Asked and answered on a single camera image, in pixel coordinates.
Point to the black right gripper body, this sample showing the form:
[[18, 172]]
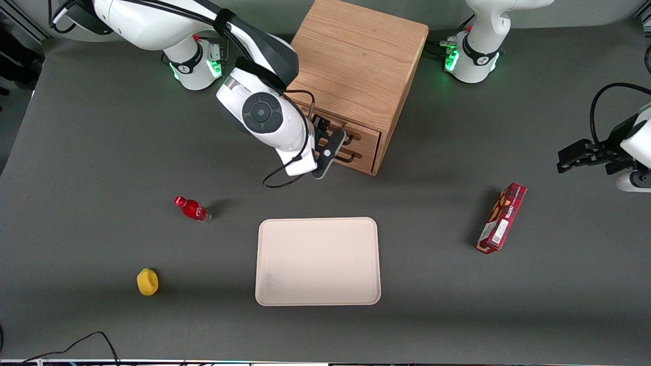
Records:
[[319, 124]]

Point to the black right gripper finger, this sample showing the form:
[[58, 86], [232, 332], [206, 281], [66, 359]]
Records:
[[339, 127], [325, 121]]

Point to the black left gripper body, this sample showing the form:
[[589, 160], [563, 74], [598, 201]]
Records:
[[612, 138]]

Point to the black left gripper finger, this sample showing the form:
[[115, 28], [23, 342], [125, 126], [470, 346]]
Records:
[[577, 163], [577, 151]]

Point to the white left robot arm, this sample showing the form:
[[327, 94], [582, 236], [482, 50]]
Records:
[[478, 51]]

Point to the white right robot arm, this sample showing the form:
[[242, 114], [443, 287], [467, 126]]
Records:
[[264, 112]]

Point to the wooden drawer cabinet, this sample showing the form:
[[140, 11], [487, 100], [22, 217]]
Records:
[[361, 61]]

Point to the red snack box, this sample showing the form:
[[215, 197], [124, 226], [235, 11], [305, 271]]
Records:
[[502, 218]]

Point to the beige rectangular tray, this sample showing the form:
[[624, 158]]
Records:
[[318, 262]]

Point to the small red bottle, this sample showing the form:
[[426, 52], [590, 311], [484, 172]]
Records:
[[193, 209]]

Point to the yellow lemon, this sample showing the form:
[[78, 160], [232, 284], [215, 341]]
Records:
[[147, 282]]

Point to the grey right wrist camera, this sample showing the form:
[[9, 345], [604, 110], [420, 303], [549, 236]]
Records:
[[330, 155]]

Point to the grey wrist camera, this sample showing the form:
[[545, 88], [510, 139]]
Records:
[[330, 155], [633, 181]]

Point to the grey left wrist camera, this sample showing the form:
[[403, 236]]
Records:
[[633, 181]]

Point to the aluminium frame rail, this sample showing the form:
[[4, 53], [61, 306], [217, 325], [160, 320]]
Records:
[[645, 20], [25, 23]]

